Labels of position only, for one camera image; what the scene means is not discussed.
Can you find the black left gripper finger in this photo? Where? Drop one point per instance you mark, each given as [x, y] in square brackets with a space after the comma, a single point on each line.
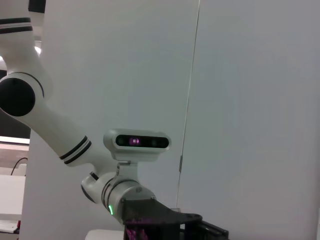
[210, 231]

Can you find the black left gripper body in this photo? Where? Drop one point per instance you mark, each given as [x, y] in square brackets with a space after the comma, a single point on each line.
[155, 217]

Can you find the white background desk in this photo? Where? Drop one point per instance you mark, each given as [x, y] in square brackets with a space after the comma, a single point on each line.
[11, 195]

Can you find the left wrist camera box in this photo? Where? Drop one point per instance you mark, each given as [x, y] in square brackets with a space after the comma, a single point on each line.
[140, 143]

